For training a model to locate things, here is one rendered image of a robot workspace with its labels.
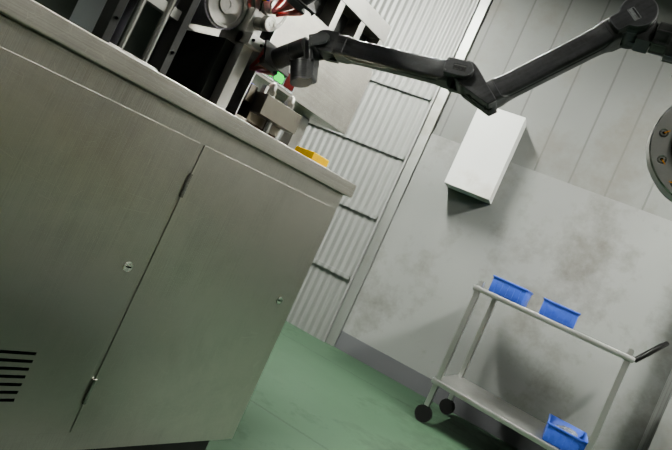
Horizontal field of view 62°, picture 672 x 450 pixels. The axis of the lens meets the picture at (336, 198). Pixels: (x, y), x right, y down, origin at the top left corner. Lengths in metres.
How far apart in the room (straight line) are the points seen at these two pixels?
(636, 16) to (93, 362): 1.38
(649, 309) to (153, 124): 3.15
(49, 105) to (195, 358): 0.71
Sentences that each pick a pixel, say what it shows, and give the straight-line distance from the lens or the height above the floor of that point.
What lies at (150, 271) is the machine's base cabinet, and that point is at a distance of 1.27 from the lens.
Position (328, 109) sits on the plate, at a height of 1.19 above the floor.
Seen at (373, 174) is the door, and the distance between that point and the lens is 3.89.
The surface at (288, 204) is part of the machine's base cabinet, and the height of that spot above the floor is 0.77.
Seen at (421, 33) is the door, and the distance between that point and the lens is 4.17.
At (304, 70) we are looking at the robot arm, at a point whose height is 1.11.
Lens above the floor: 0.79
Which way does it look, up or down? 2 degrees up
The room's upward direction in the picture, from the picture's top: 25 degrees clockwise
